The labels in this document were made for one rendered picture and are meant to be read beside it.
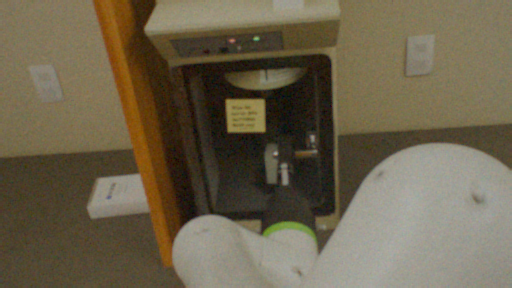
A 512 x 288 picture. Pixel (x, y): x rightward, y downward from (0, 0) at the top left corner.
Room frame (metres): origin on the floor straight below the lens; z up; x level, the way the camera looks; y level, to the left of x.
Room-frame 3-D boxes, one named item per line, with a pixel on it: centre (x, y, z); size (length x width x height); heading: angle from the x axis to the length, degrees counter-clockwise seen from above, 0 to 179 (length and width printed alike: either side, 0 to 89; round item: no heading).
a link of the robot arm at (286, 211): (0.68, -0.03, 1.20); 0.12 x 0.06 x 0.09; 85
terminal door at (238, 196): (0.96, 0.00, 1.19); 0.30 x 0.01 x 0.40; 85
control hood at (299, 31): (0.91, 0.00, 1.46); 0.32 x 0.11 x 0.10; 85
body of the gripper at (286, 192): (0.76, -0.04, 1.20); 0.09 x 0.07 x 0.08; 175
